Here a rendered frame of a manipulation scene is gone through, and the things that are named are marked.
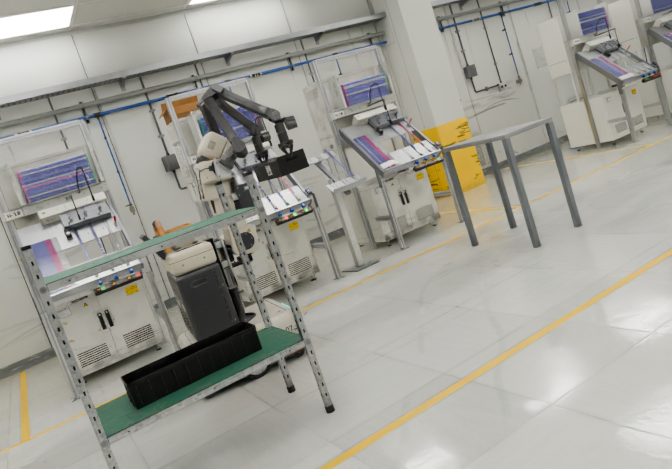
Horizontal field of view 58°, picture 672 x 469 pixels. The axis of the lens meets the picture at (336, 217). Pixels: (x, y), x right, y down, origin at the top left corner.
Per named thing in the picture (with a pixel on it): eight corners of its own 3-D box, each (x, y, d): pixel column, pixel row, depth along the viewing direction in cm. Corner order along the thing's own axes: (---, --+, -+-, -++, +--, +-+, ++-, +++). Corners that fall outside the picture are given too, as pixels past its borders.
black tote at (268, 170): (258, 182, 394) (252, 166, 393) (282, 173, 400) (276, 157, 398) (282, 176, 341) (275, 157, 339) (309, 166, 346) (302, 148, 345)
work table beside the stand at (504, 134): (537, 247, 406) (504, 134, 397) (472, 246, 470) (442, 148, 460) (582, 225, 425) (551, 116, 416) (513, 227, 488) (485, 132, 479)
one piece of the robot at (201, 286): (205, 368, 326) (151, 223, 316) (191, 348, 377) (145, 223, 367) (262, 342, 337) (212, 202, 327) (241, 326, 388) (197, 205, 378)
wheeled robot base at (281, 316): (201, 399, 320) (185, 356, 318) (186, 371, 380) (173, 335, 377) (314, 347, 343) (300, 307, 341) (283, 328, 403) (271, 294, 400)
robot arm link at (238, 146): (200, 100, 351) (196, 92, 341) (220, 88, 353) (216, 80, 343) (238, 161, 342) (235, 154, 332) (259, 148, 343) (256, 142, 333)
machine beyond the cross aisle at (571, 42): (679, 123, 738) (640, -30, 716) (639, 141, 700) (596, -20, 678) (586, 140, 858) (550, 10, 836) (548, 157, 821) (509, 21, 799)
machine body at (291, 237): (322, 277, 538) (300, 212, 531) (252, 308, 506) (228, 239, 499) (293, 274, 595) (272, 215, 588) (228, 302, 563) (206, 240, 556)
